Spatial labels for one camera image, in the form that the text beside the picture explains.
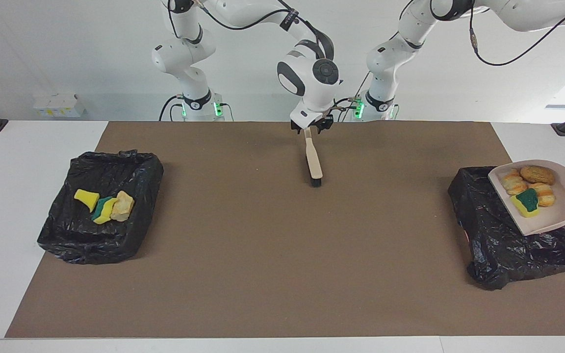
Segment pale bread chunk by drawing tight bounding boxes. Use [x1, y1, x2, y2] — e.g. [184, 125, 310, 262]
[110, 190, 135, 222]

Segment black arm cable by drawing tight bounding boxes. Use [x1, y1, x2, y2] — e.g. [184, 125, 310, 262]
[468, 0, 565, 67]
[166, 0, 335, 62]

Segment orange striped croissant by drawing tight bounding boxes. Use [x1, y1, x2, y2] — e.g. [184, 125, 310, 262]
[530, 183, 557, 208]

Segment round pale cracker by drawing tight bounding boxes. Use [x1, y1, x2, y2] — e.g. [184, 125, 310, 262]
[502, 169, 529, 196]

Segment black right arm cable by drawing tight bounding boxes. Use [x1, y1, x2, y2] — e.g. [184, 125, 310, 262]
[166, 0, 335, 62]

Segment beige brush with black bristles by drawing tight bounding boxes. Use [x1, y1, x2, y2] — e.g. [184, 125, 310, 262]
[304, 128, 324, 188]

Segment white wall boxes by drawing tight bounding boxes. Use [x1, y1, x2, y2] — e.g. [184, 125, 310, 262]
[33, 93, 87, 118]

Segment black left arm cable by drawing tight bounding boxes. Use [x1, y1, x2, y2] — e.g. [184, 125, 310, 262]
[468, 0, 565, 67]

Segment bin lined with black bag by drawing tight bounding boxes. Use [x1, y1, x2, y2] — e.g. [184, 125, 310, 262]
[37, 150, 164, 265]
[448, 166, 565, 291]

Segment beige plastic dustpan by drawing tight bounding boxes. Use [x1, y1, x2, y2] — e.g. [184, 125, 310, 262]
[488, 159, 565, 237]

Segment notched yellow sponge piece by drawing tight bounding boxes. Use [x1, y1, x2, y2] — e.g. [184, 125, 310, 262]
[91, 196, 118, 225]

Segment green and yellow sponge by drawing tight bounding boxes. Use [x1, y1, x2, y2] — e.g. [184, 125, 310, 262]
[510, 188, 541, 218]

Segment small yellow sponge wedge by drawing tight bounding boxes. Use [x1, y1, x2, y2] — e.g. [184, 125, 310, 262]
[74, 189, 101, 213]

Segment brown table mat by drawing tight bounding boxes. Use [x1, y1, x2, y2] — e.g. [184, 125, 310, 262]
[5, 121, 565, 339]

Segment brown nugget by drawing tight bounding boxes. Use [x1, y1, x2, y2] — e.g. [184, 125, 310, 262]
[519, 165, 557, 186]

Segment black base cable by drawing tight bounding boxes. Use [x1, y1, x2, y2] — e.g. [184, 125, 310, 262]
[159, 96, 185, 122]
[333, 73, 371, 122]

